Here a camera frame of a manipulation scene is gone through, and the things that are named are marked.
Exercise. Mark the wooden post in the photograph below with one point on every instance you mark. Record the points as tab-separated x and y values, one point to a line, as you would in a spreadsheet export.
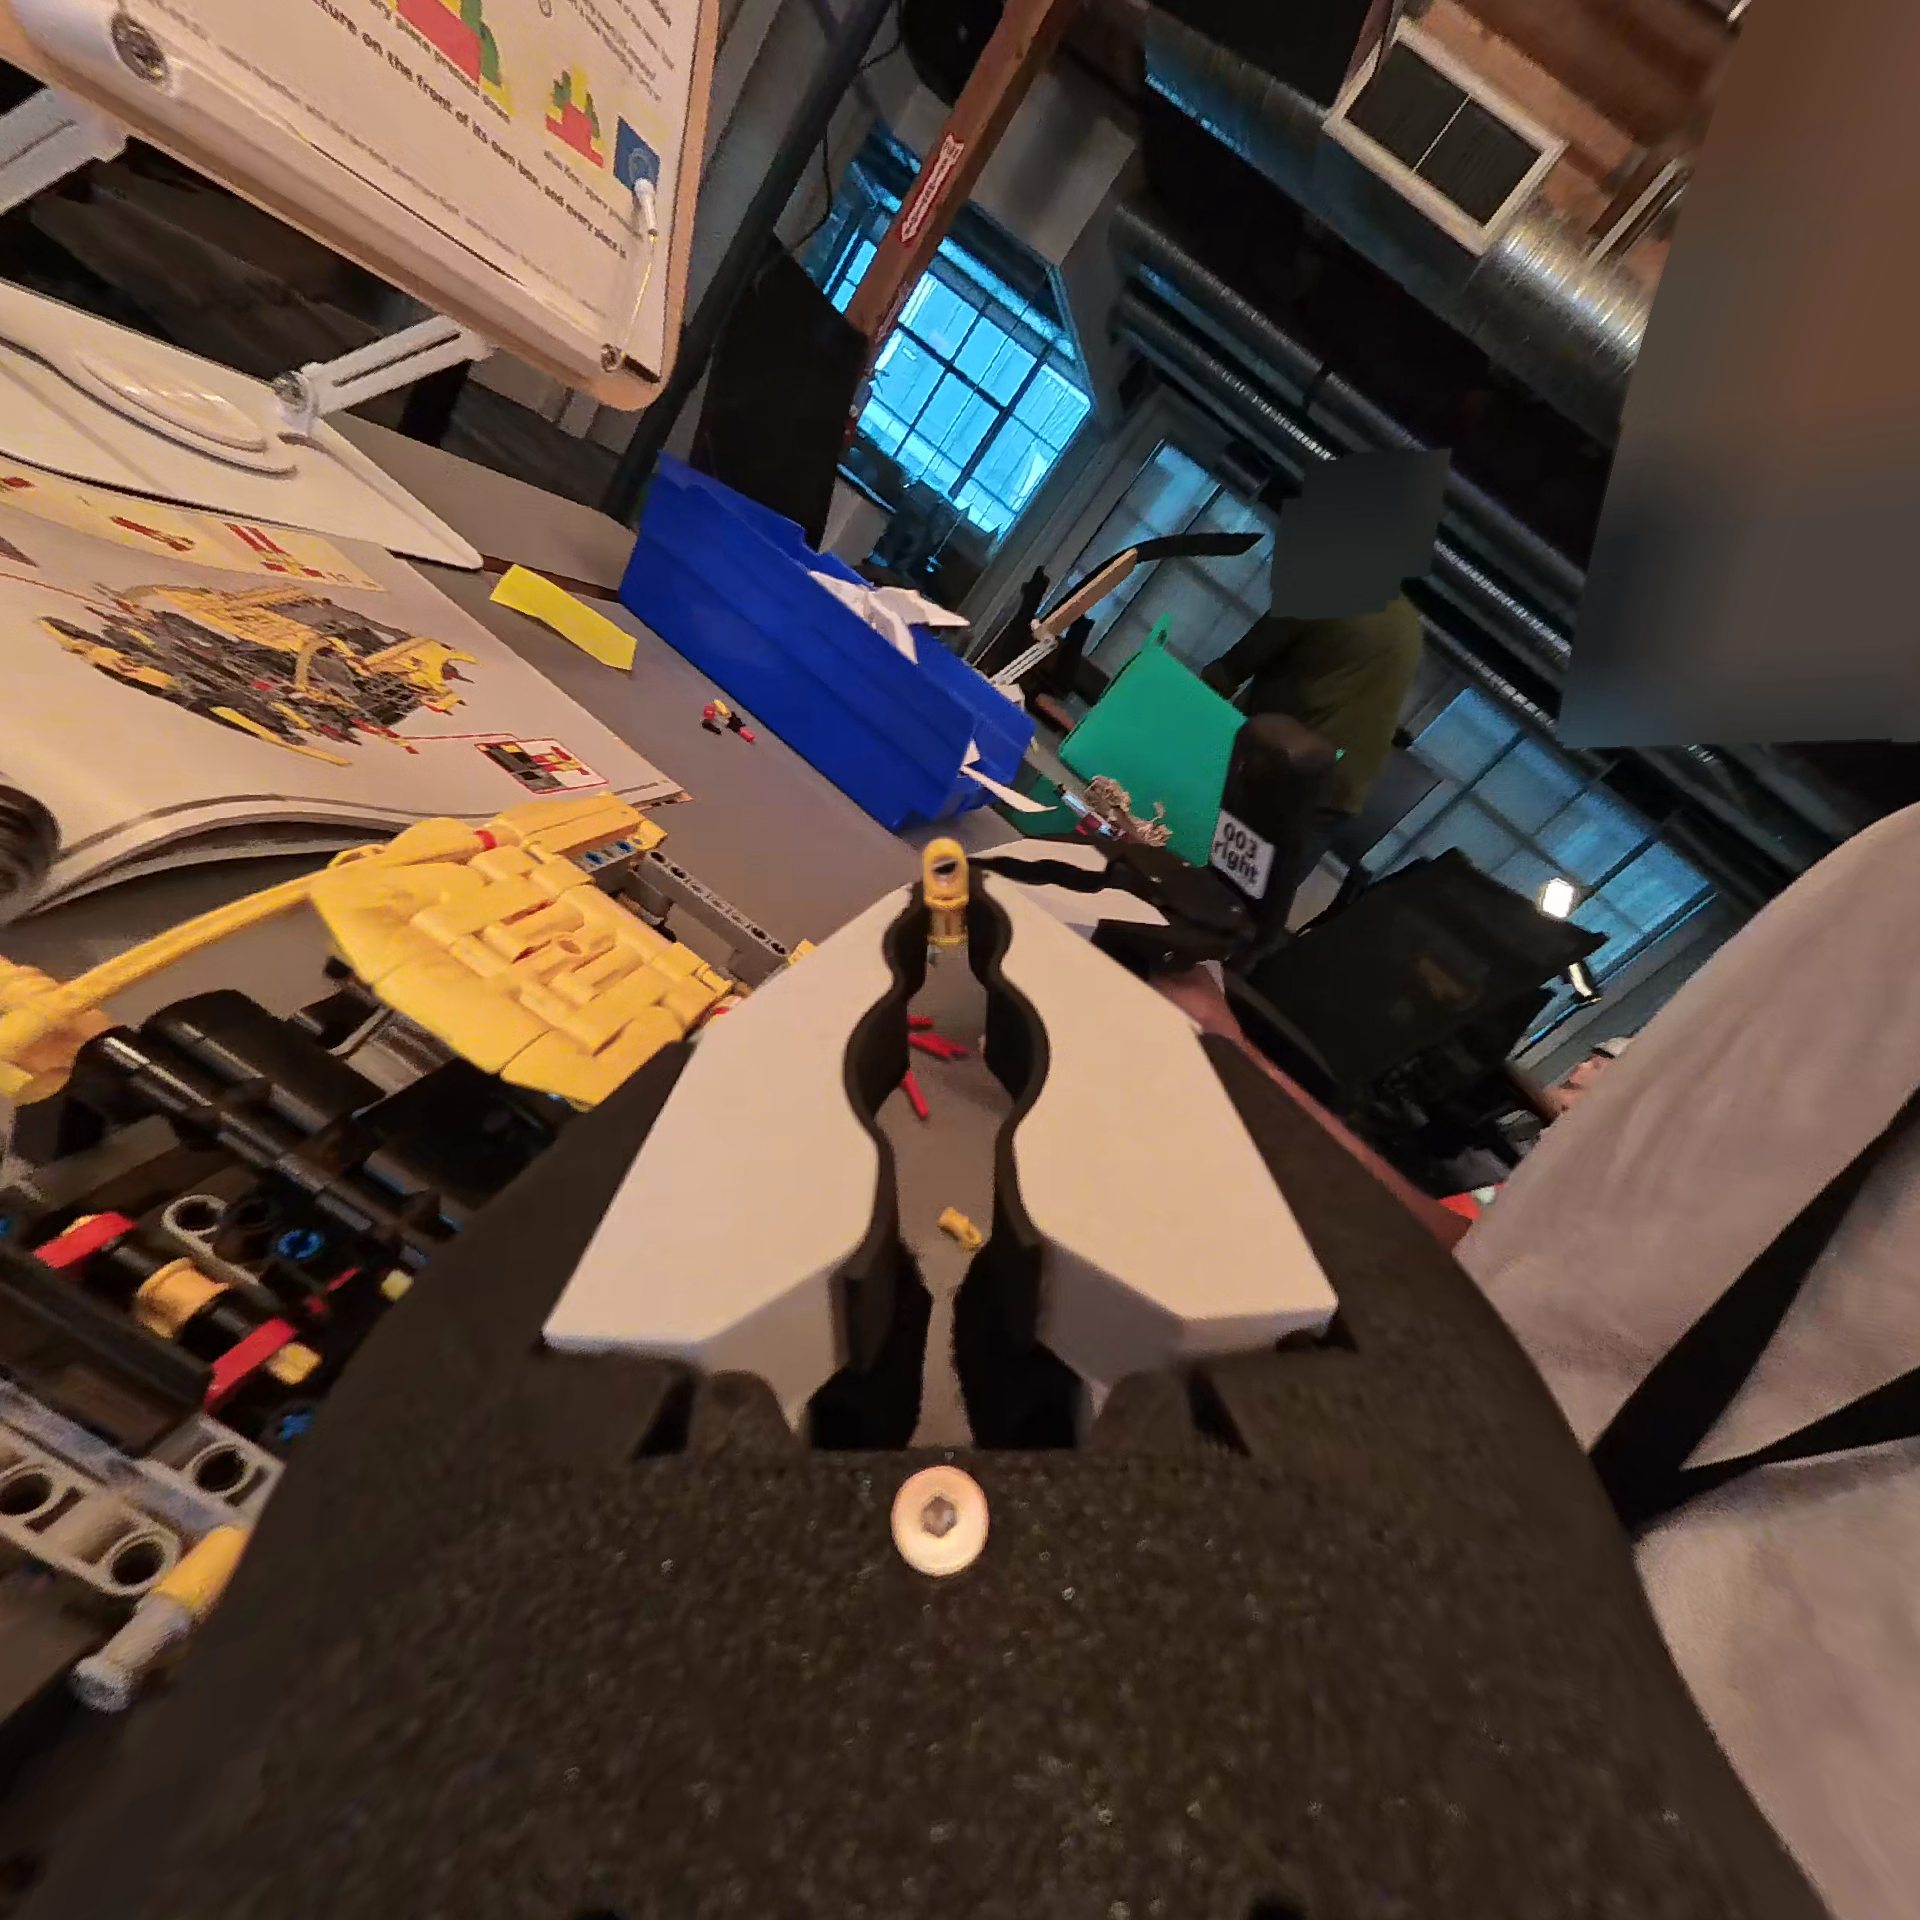
960	164

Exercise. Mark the black office chair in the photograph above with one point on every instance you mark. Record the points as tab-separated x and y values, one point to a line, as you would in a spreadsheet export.
1424	960

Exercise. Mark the instruction sheet on stand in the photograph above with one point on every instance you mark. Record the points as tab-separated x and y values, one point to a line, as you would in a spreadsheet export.
181	434

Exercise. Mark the paned window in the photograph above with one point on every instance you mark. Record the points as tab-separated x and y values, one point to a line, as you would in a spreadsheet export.
973	404

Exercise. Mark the black monitor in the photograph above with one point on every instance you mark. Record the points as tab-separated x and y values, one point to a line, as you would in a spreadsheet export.
773	389

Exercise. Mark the open instruction booklet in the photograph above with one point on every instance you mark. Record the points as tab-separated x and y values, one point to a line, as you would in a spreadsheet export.
225	674

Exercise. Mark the yellow connector piece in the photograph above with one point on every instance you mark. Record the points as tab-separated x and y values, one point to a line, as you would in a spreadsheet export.
960	1228
946	891

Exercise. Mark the green plastic bin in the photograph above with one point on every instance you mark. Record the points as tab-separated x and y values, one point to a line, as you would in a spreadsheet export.
1155	734

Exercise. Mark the blue plastic bin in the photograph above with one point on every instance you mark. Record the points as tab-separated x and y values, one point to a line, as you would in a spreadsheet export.
779	644

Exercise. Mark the red axle pin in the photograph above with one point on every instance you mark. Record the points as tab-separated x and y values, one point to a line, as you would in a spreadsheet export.
914	1093
938	1040

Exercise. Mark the printed instruction sheet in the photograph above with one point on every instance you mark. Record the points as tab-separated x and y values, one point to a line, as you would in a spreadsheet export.
451	136

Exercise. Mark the crumpled white paper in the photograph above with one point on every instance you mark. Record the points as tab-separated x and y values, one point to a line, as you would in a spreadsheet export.
891	609

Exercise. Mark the silver ventilation duct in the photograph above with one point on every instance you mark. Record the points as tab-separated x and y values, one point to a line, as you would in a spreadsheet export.
1560	284

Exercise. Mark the yellow paper note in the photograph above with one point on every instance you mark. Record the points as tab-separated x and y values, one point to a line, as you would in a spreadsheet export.
562	614

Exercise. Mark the yellow brick toy car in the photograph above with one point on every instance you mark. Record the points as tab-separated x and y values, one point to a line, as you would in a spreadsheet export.
493	931

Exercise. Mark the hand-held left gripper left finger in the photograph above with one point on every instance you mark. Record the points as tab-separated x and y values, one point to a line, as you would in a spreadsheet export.
720	1201

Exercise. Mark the white vent grille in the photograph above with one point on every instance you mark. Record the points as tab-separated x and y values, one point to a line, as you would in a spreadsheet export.
1448	128

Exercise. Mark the black ceiling pipes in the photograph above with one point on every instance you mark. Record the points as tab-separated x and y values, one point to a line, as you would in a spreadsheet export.
1348	450

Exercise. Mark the tan and red small parts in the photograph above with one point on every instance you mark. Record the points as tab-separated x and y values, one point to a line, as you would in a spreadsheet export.
1117	809

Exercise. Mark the white folding stand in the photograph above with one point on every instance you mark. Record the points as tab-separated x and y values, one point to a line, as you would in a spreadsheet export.
1109	579

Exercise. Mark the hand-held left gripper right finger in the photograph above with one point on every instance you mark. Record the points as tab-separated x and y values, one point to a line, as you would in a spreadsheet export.
1171	1201

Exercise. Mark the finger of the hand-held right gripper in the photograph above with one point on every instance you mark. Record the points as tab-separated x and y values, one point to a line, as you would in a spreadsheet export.
1036	856
1101	905

